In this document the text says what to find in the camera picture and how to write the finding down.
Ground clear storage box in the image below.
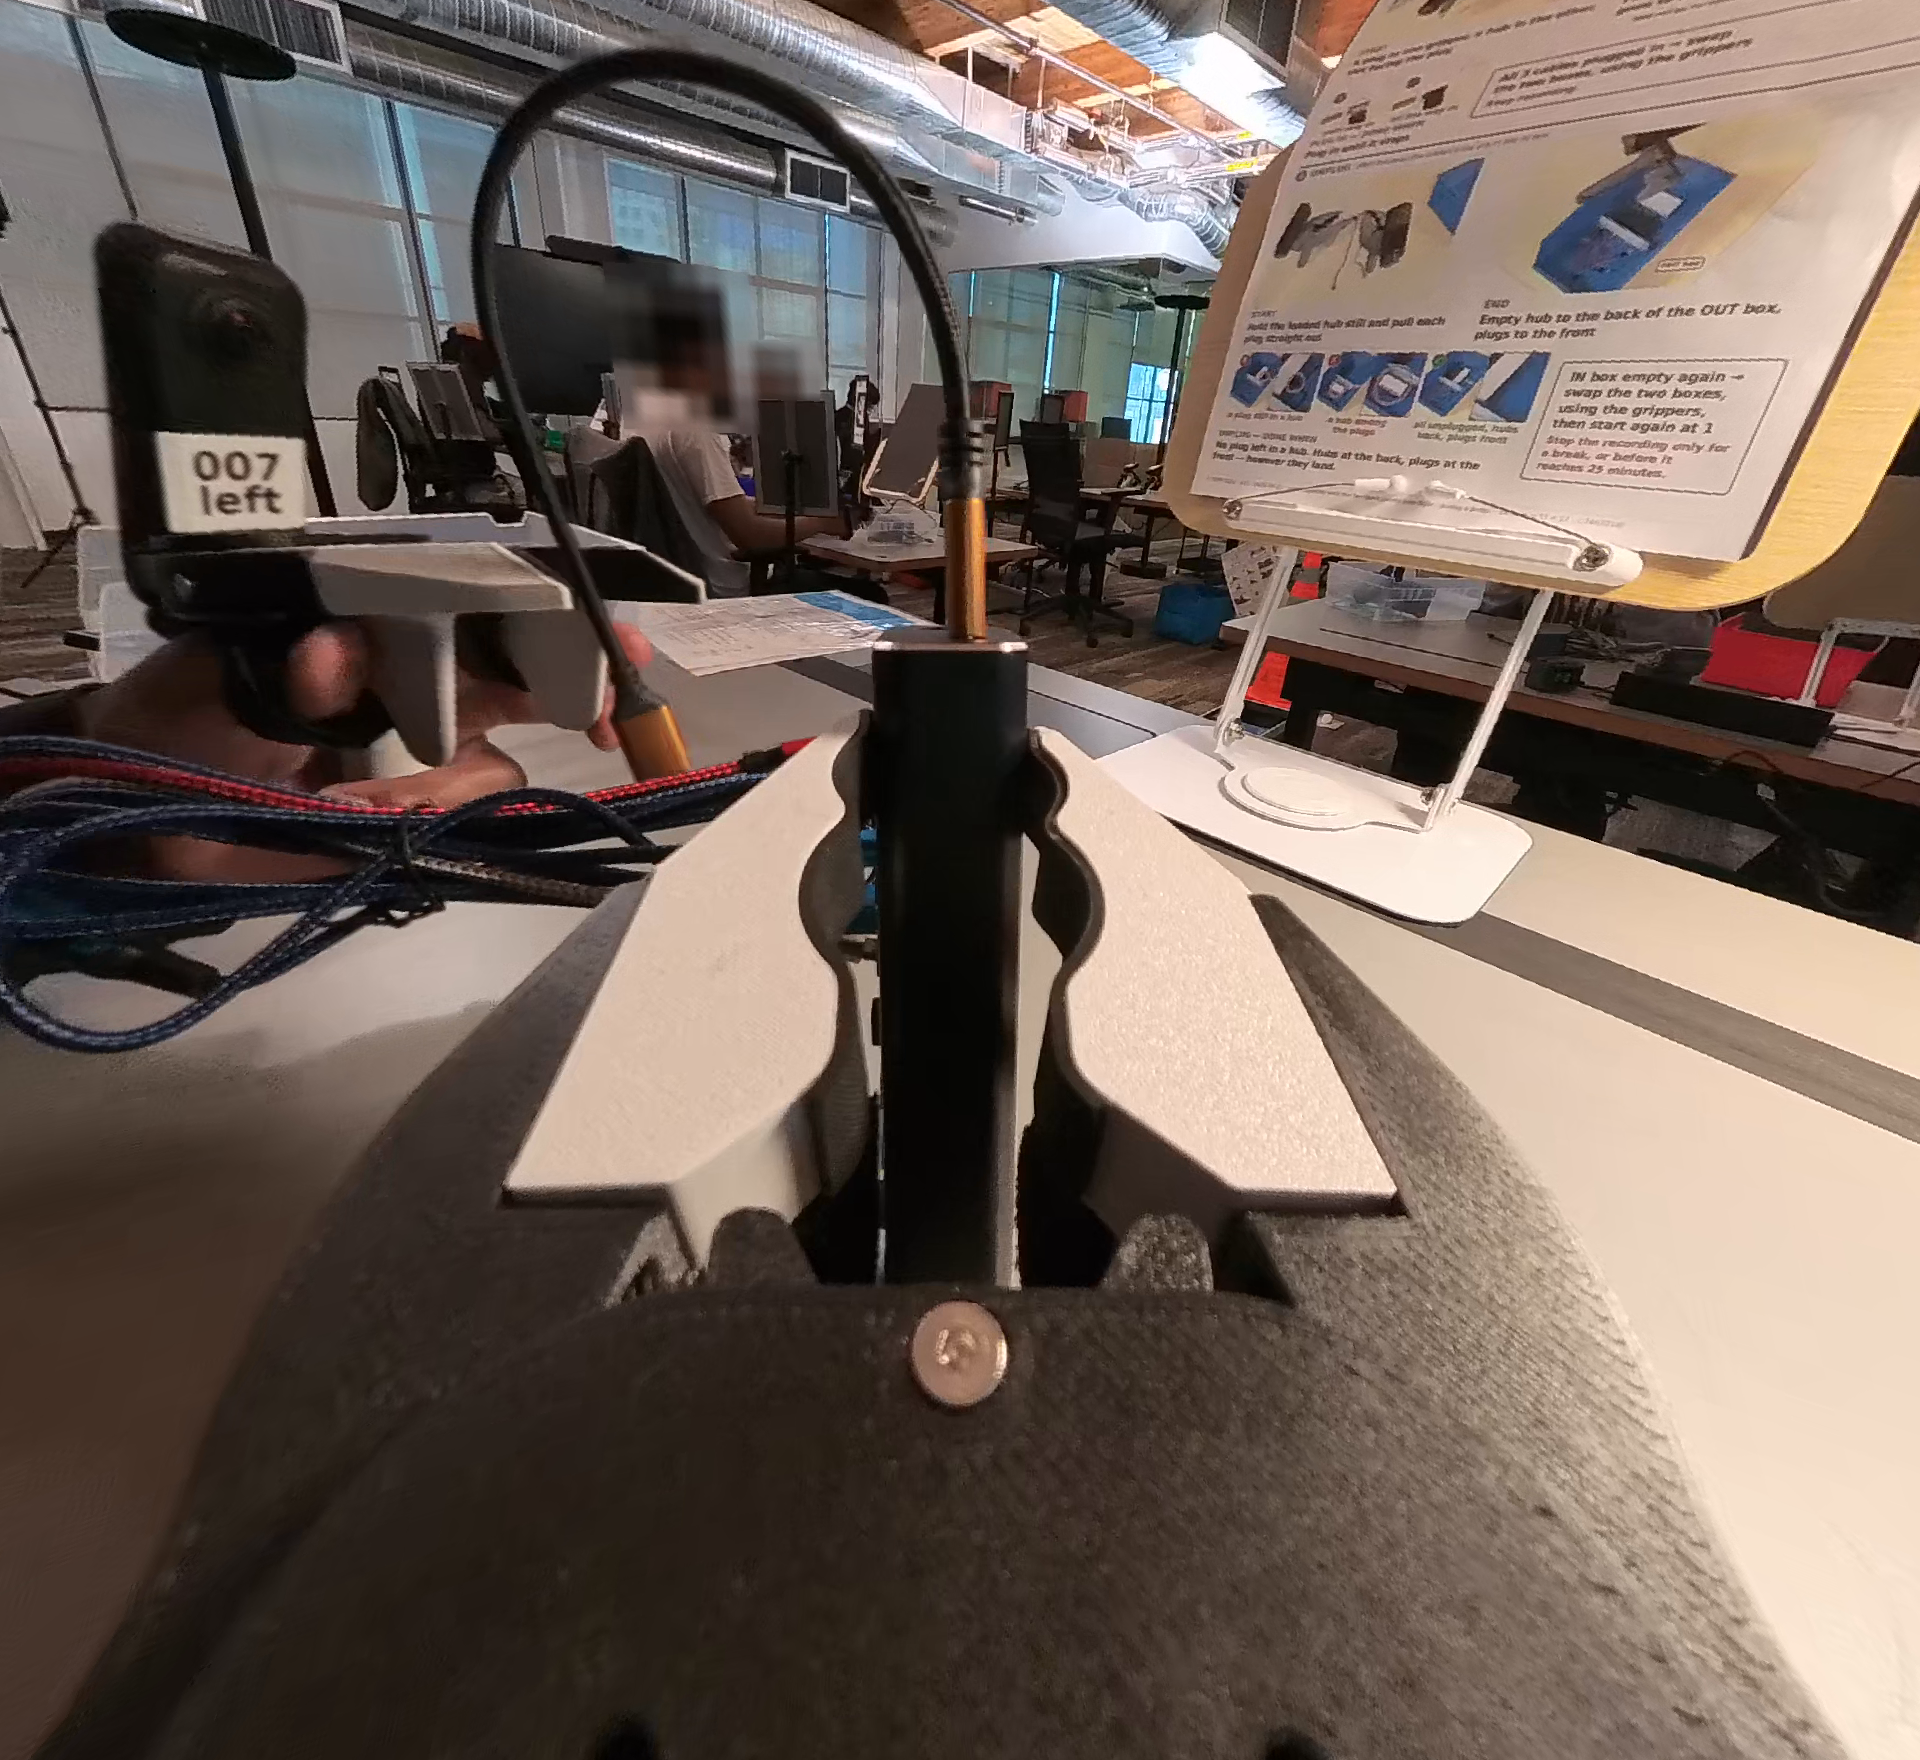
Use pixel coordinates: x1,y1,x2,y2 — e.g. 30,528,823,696
1329,564,1491,625

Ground person's left hand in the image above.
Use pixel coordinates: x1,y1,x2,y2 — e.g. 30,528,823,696
82,620,656,809

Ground black usb hub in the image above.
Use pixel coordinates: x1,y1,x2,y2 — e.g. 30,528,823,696
865,636,1034,1283

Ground instruction sheet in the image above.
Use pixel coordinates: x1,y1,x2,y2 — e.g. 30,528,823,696
1193,0,1920,564

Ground grey monitor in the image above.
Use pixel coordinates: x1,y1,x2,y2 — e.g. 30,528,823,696
754,391,841,519

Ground grey tilted board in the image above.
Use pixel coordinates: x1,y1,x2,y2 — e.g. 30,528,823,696
861,382,949,511

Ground person's left forearm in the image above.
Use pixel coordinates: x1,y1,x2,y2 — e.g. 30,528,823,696
0,680,97,751

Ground blue white paper sheet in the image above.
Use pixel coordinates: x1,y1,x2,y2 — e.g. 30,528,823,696
628,590,912,676

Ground red braided usb cable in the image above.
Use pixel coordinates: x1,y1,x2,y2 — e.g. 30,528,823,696
0,736,816,820

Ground black monitor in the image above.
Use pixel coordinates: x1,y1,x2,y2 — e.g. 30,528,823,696
486,236,647,422

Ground black floor lamp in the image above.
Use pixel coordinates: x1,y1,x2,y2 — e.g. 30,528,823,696
104,6,300,262

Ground blue braided usb cable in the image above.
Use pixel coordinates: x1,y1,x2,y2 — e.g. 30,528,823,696
0,741,680,1053

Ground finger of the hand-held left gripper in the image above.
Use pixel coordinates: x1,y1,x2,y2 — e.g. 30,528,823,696
307,539,582,767
307,511,708,731

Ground black cable with orange plug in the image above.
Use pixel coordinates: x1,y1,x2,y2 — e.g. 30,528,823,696
469,47,994,784

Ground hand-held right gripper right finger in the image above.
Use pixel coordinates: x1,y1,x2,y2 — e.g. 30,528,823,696
1025,726,1401,1287

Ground orange traffic cone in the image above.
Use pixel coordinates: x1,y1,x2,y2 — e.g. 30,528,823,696
1241,550,1332,716

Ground red bin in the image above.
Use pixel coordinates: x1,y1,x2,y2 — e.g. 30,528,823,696
1702,610,1841,705

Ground work table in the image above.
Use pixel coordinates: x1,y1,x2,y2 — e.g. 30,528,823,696
799,532,1042,593
1230,599,1920,803

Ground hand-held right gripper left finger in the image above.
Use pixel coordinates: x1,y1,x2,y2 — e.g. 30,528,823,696
502,709,883,1283

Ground black office chair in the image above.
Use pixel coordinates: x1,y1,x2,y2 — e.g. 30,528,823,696
1018,417,1146,645

